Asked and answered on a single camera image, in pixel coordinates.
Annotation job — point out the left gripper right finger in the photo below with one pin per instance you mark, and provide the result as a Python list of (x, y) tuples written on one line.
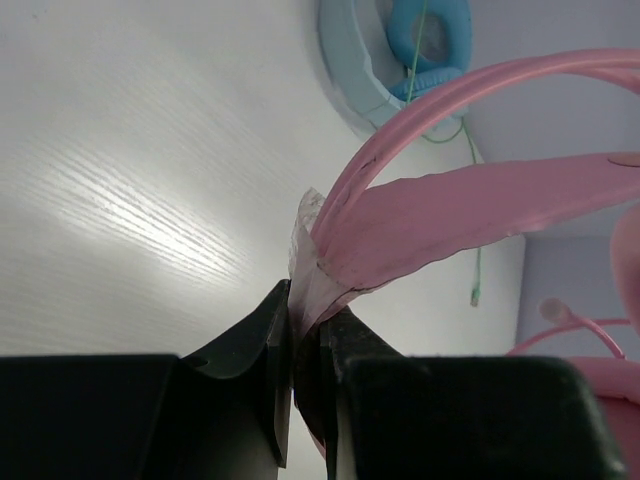
[(388, 416)]

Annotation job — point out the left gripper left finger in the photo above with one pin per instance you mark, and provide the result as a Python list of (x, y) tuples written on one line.
[(221, 412)]

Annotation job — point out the pink headphones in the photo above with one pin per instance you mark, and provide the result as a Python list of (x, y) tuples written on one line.
[(362, 236)]

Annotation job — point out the blue headphones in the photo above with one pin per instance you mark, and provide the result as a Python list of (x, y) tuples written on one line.
[(383, 55)]

